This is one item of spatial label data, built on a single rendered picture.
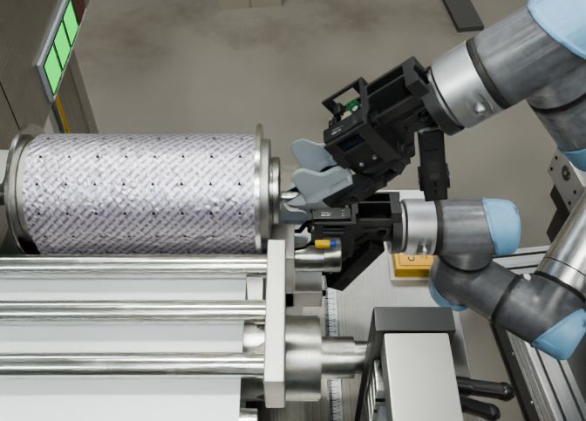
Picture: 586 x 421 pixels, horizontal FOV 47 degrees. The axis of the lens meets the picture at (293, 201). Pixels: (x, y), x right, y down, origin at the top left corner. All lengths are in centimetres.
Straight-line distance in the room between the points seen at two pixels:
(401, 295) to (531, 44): 57
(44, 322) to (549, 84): 46
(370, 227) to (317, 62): 215
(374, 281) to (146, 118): 182
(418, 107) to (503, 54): 10
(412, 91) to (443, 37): 257
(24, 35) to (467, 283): 69
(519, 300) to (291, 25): 243
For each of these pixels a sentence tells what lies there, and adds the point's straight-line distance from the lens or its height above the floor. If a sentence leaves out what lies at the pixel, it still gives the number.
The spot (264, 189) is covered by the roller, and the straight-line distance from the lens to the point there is 69.
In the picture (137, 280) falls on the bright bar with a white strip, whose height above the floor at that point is 144.
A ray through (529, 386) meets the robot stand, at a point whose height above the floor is 16.
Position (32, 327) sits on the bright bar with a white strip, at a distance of 45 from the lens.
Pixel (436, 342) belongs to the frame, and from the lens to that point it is 42.
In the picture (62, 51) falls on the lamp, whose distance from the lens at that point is 111.
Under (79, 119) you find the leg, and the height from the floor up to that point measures 67.
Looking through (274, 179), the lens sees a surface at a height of 128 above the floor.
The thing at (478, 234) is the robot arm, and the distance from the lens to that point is 89.
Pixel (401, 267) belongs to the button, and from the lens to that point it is 109.
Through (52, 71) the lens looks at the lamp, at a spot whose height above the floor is 119.
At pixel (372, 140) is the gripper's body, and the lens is 66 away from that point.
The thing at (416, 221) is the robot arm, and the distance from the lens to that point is 87.
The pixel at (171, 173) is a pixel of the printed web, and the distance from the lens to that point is 69.
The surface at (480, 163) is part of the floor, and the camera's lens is 262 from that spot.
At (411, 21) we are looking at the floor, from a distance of 329.
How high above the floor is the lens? 180
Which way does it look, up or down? 49 degrees down
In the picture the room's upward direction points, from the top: straight up
